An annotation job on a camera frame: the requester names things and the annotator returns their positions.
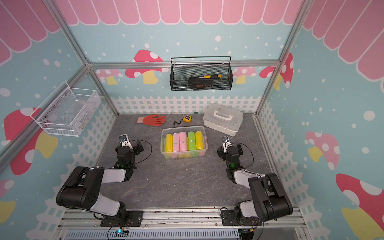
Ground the red work glove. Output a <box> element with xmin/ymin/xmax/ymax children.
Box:
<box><xmin>137</xmin><ymin>115</ymin><xmax>166</xmax><ymax>127</ymax></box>

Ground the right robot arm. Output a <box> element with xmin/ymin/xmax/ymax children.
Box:
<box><xmin>217</xmin><ymin>143</ymin><xmax>293</xmax><ymax>224</ymax></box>

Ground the black wire mesh basket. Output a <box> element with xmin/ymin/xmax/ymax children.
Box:
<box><xmin>170</xmin><ymin>56</ymin><xmax>234</xmax><ymax>91</ymax></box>

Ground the white wire basket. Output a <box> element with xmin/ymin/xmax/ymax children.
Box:
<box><xmin>30</xmin><ymin>82</ymin><xmax>101</xmax><ymax>137</ymax></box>

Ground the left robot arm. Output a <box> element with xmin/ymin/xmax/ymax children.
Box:
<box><xmin>56</xmin><ymin>135</ymin><xmax>144</xmax><ymax>227</ymax></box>

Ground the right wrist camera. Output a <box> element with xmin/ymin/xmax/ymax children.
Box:
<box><xmin>222</xmin><ymin>136</ymin><xmax>232</xmax><ymax>154</ymax></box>

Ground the yellow black screwdriver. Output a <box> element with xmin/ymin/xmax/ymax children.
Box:
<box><xmin>189</xmin><ymin>74</ymin><xmax>222</xmax><ymax>80</ymax></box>

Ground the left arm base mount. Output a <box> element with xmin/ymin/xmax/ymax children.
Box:
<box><xmin>100</xmin><ymin>210</ymin><xmax>144</xmax><ymax>227</ymax></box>

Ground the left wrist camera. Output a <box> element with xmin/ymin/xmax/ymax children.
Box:
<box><xmin>119</xmin><ymin>134</ymin><xmax>133</xmax><ymax>149</ymax></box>

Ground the white lidded tool case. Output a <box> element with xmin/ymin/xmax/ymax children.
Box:
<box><xmin>203</xmin><ymin>104</ymin><xmax>243</xmax><ymax>137</ymax></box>

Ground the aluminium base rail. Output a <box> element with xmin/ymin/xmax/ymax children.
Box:
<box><xmin>53</xmin><ymin>207</ymin><xmax>311</xmax><ymax>240</ymax></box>

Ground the yellow roll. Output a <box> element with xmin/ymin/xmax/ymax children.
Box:
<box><xmin>195</xmin><ymin>131</ymin><xmax>205</xmax><ymax>150</ymax></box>
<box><xmin>165</xmin><ymin>134</ymin><xmax>173</xmax><ymax>153</ymax></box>

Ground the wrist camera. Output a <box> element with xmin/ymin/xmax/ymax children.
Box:
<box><xmin>222</xmin><ymin>136</ymin><xmax>232</xmax><ymax>154</ymax></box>
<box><xmin>119</xmin><ymin>134</ymin><xmax>133</xmax><ymax>149</ymax></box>

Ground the black orange tool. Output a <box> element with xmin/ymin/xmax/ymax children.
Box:
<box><xmin>188</xmin><ymin>82</ymin><xmax>207</xmax><ymax>90</ymax></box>

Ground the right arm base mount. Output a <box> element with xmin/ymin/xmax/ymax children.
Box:
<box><xmin>219</xmin><ymin>208</ymin><xmax>263</xmax><ymax>228</ymax></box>

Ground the clear plastic storage box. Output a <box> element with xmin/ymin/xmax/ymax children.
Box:
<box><xmin>160</xmin><ymin>126</ymin><xmax>208</xmax><ymax>159</ymax></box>

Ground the green roll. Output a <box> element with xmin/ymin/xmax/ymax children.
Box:
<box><xmin>187</xmin><ymin>132</ymin><xmax>197</xmax><ymax>151</ymax></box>

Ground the yellow tape measure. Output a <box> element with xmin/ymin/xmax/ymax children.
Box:
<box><xmin>173</xmin><ymin>115</ymin><xmax>192</xmax><ymax>126</ymax></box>

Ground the green circuit board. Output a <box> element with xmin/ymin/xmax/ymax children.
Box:
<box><xmin>114</xmin><ymin>229</ymin><xmax>129</xmax><ymax>238</ymax></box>

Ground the pink roll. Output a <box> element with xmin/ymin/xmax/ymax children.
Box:
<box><xmin>179</xmin><ymin>132</ymin><xmax>188</xmax><ymax>152</ymax></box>
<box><xmin>173</xmin><ymin>133</ymin><xmax>180</xmax><ymax>153</ymax></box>

